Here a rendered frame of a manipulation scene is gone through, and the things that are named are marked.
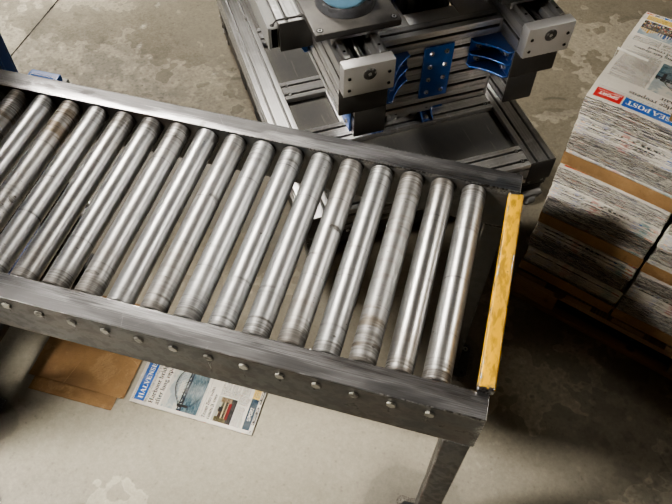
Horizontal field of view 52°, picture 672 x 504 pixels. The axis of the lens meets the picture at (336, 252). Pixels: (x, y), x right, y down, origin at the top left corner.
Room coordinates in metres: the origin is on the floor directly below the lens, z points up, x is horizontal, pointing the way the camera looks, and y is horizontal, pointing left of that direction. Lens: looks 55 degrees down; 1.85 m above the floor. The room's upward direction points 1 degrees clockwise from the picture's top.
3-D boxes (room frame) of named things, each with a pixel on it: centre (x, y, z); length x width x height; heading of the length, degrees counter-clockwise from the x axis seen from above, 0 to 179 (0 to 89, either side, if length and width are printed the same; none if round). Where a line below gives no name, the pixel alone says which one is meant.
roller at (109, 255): (0.87, 0.40, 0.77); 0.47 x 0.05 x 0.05; 166
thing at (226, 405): (0.87, 0.37, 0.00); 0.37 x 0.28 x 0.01; 76
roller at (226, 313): (0.80, 0.15, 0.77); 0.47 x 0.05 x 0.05; 166
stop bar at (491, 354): (0.68, -0.30, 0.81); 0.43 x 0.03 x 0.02; 166
